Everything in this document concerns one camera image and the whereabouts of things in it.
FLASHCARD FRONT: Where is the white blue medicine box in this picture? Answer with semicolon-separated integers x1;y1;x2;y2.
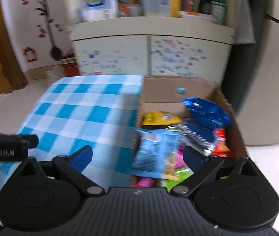
80;0;118;21

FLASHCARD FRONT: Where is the yellow orange box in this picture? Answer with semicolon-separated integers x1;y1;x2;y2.
170;0;181;18

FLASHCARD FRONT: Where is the silver foil snack bag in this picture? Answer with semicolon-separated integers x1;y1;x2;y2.
177;119;218;156

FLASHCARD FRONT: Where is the red snack bag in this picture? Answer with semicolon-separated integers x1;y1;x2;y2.
212;129;235;158

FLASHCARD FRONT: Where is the cardboard milk box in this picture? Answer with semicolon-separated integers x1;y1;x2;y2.
129;75;249;190

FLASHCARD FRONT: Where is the clear plastic bag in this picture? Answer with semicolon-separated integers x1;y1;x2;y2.
46;69;63;84

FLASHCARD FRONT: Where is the red brown cardboard box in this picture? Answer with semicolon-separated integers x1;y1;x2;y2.
60;58;80;77

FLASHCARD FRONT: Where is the green tin can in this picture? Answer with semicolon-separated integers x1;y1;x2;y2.
211;1;226;25

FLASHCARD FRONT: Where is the cream cabinet with stickers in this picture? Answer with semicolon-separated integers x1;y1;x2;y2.
65;0;236;84

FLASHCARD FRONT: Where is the black vase wall decal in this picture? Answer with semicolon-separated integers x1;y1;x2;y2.
34;0;63;61

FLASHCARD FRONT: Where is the blue white checkered tablecloth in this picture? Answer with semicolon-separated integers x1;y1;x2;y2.
0;75;145;227

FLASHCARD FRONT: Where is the dark blue snack bag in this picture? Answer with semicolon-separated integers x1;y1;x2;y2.
182;97;231;131

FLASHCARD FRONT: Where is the yellow black snack bag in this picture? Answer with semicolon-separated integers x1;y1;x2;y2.
141;111;182;129

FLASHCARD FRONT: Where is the green snack bag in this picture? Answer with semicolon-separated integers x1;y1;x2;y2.
160;166;194;192

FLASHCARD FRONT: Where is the light blue snack bag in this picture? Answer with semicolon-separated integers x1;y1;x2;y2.
129;128;180;181

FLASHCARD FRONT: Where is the red house outlet sticker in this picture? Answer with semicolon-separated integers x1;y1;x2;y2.
23;47;38;63

